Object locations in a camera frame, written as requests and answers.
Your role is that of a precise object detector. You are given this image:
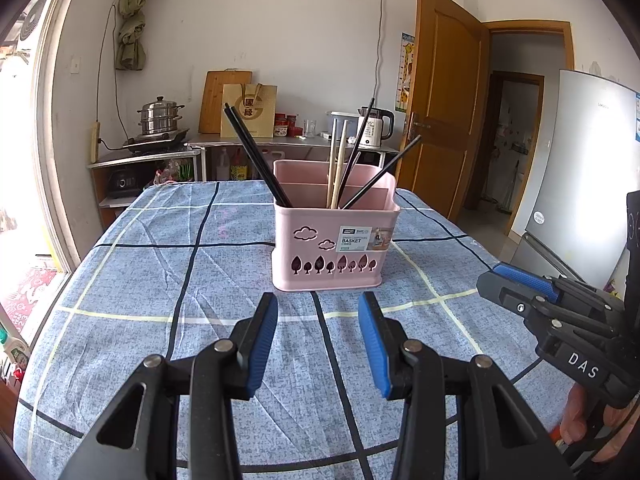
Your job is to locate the metal shelf table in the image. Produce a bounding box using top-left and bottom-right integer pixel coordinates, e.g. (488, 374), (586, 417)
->
(185, 132), (401, 184)

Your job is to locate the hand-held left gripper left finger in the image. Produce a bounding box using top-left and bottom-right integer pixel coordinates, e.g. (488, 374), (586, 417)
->
(57, 291), (279, 480)

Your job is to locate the olive tied curtain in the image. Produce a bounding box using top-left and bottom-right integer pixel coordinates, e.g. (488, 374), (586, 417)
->
(114, 0), (156, 71)

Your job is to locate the wooden chopstick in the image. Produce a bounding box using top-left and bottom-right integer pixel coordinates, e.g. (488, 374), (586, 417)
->
(327, 118), (337, 209)
(333, 120), (349, 209)

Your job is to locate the soy sauce bottle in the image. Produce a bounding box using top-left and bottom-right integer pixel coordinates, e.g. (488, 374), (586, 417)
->
(230, 148), (250, 181)

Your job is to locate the white electric kettle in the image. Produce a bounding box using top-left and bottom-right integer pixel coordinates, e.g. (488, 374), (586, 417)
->
(355, 106), (396, 150)

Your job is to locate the red patterned mat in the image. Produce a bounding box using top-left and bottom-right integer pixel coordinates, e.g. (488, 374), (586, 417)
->
(0, 264), (59, 332)

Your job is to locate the pink plastic utensil basket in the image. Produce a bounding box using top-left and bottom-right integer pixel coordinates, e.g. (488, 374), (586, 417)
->
(272, 159), (401, 293)

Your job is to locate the person's right hand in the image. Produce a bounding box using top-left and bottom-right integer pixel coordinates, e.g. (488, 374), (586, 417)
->
(562, 385), (640, 463)

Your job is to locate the wall poster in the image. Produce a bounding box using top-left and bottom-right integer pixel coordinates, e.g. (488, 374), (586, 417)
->
(397, 32), (417, 114)

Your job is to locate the wooden door frame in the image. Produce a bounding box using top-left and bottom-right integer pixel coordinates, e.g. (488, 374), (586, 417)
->
(480, 19), (574, 222)

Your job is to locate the dark inner door frame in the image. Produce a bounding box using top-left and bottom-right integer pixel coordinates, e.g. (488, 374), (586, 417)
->
(462, 72), (545, 212)

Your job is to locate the air conditioner outdoor unit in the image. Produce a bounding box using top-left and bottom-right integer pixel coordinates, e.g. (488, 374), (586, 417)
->
(17, 0), (52, 56)

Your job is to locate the plastic container with blue lid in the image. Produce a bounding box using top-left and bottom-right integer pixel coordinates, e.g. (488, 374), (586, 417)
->
(328, 110), (362, 142)

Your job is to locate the tan paper bag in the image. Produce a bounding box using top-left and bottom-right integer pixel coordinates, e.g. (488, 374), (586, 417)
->
(220, 83), (279, 139)

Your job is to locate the white wall cable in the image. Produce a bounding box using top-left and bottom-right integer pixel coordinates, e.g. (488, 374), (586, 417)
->
(372, 0), (386, 112)

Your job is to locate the metal door handle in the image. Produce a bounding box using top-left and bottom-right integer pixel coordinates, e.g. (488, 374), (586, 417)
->
(402, 111), (431, 149)

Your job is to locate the black induction cooker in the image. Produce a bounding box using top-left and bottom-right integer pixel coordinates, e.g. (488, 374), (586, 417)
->
(122, 127), (192, 155)

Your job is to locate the black kitchen appliance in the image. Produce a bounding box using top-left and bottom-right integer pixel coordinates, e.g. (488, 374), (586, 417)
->
(105, 168), (141, 199)

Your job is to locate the low wooden shelf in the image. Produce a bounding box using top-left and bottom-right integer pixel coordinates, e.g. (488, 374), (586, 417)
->
(85, 149), (204, 232)

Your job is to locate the silver refrigerator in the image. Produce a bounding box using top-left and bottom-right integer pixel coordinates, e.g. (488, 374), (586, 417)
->
(507, 68), (640, 292)

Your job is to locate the wooden door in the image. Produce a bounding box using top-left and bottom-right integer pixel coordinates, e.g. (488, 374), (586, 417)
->
(394, 0), (491, 224)

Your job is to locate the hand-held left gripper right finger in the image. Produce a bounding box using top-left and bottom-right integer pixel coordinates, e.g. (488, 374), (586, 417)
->
(358, 291), (576, 480)

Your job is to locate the stainless steel steamer pot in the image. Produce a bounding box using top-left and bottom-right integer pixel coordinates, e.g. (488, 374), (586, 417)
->
(137, 95), (185, 136)

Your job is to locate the blue checked tablecloth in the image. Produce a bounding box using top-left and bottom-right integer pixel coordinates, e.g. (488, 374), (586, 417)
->
(14, 180), (576, 480)

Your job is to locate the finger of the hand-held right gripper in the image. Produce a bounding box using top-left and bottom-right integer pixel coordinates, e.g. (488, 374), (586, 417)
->
(476, 272), (619, 352)
(494, 263), (627, 329)

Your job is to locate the black power cable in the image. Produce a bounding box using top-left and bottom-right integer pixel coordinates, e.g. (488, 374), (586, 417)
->
(97, 4), (132, 152)

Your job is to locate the wooden cutting board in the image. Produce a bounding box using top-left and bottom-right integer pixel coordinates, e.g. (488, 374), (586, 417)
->
(198, 69), (254, 135)

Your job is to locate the white window frame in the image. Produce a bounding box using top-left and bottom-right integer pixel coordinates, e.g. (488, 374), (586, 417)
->
(27, 0), (110, 281)

